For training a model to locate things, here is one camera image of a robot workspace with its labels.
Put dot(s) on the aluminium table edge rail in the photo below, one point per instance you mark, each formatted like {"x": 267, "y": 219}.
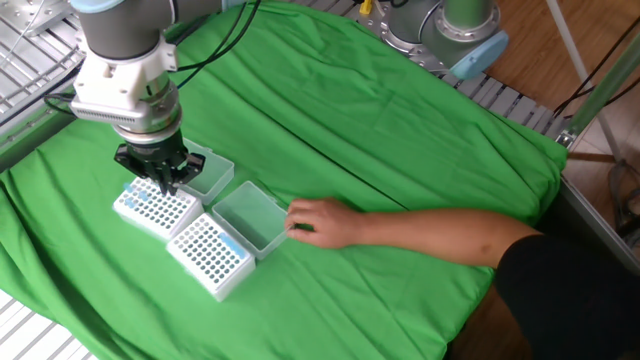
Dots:
{"x": 600, "y": 226}

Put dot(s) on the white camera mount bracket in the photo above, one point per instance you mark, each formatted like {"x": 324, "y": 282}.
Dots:
{"x": 115, "y": 85}

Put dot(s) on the perforated aluminium plate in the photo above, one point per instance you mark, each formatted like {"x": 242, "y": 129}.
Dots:
{"x": 30, "y": 12}

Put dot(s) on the green frame post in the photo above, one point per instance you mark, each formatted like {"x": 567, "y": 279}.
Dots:
{"x": 605, "y": 85}

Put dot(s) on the white pipette tip box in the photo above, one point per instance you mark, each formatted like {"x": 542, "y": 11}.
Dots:
{"x": 142, "y": 224}
{"x": 235, "y": 280}

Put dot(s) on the black shirt sleeve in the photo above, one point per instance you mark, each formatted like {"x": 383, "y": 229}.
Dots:
{"x": 575, "y": 310}

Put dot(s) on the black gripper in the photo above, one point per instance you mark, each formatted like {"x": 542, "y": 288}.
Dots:
{"x": 150, "y": 157}

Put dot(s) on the bare person hand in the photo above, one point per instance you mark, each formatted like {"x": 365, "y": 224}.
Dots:
{"x": 325, "y": 222}

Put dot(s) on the green table cloth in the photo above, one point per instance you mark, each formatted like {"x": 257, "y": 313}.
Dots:
{"x": 375, "y": 150}

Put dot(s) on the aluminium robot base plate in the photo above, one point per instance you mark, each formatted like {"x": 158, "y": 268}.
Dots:
{"x": 430, "y": 62}

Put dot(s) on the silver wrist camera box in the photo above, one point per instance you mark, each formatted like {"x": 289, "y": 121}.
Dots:
{"x": 110, "y": 117}

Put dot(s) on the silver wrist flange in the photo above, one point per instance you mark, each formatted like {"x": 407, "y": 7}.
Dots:
{"x": 160, "y": 115}

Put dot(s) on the white pole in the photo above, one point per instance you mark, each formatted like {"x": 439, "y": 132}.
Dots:
{"x": 575, "y": 55}

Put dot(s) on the aluminium corner bracket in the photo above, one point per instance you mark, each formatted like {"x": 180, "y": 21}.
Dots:
{"x": 566, "y": 139}

